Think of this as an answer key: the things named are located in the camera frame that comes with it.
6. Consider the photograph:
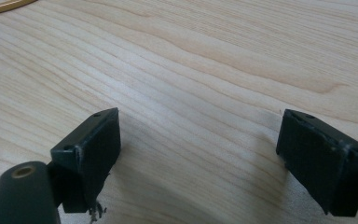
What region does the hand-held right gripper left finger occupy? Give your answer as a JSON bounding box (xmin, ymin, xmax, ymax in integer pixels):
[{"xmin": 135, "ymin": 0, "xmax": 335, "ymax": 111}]
[{"xmin": 49, "ymin": 107, "xmax": 122, "ymax": 215}]

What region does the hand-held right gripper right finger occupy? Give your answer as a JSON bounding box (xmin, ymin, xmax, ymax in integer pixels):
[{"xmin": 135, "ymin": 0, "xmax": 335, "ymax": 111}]
[{"xmin": 275, "ymin": 108, "xmax": 358, "ymax": 217}]

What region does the gold-rimmed plate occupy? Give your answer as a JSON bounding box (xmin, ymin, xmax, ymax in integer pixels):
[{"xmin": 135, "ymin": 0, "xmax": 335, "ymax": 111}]
[{"xmin": 0, "ymin": 0, "xmax": 38, "ymax": 18}]

